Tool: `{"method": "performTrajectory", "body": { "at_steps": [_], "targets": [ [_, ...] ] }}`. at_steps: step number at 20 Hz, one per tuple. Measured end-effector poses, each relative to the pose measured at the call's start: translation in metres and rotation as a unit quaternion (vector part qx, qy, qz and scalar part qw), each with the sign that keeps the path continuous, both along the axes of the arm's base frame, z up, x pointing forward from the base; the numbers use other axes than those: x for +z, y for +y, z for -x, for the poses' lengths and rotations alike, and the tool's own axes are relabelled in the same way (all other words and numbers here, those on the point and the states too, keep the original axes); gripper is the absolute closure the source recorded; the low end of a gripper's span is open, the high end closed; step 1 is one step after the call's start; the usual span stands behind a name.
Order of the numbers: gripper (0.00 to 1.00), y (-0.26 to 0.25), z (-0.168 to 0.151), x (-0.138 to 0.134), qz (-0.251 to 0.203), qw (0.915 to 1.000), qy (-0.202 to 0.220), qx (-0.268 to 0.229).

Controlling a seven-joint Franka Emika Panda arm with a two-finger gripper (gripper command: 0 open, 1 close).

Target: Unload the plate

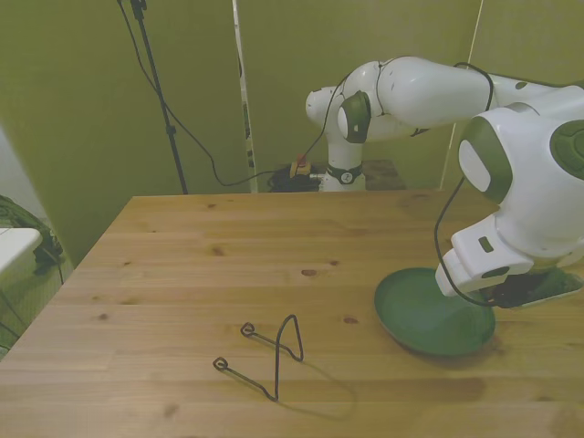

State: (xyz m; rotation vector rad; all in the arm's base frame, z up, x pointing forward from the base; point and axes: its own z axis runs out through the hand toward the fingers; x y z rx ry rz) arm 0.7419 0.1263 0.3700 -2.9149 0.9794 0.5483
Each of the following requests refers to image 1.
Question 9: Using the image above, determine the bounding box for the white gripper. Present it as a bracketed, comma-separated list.
[434, 217, 544, 308]

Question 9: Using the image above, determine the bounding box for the dark green round plate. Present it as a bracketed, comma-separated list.
[373, 267, 497, 358]

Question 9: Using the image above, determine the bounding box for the white slanted pole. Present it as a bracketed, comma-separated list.
[437, 0, 485, 192]

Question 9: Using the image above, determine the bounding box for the yellow emergency stop button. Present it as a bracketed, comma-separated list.
[289, 154, 312, 180]

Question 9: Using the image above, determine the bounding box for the black tripod stand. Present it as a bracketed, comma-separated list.
[116, 0, 191, 196]

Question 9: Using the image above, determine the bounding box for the white side table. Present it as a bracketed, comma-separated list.
[0, 226, 42, 277]

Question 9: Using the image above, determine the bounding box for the black wire plate stand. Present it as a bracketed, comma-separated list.
[212, 314, 305, 403]

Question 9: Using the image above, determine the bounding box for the black cable bundle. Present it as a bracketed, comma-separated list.
[266, 167, 323, 193]

